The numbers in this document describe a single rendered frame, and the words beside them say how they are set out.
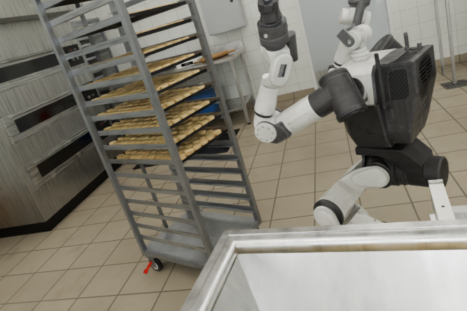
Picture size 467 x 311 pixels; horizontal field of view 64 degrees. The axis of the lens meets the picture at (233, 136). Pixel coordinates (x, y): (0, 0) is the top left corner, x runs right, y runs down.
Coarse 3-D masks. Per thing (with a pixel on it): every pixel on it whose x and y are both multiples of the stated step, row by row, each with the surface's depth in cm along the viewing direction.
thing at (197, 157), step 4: (192, 156) 242; (196, 156) 240; (200, 156) 237; (204, 156) 235; (208, 156) 233; (212, 156) 231; (216, 156) 229; (220, 156) 227; (224, 156) 225; (228, 156) 223; (232, 156) 221; (236, 156) 219; (220, 160) 225; (224, 160) 223; (228, 160) 221; (232, 160) 219; (236, 160) 217
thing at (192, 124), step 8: (192, 120) 216; (200, 120) 212; (208, 120) 209; (176, 128) 210; (184, 128) 202; (192, 128) 197; (128, 136) 222; (136, 136) 217; (144, 136) 211; (152, 136) 206; (160, 136) 201; (176, 136) 194; (184, 136) 191; (112, 144) 218
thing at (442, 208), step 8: (432, 184) 86; (440, 184) 86; (432, 192) 84; (440, 192) 83; (432, 200) 83; (440, 200) 80; (448, 200) 79; (440, 208) 78; (448, 208) 77; (440, 216) 76; (448, 216) 75
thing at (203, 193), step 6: (198, 192) 254; (204, 192) 250; (210, 192) 247; (216, 192) 244; (222, 192) 240; (228, 192) 237; (228, 198) 236; (234, 198) 233; (240, 198) 231; (246, 198) 229
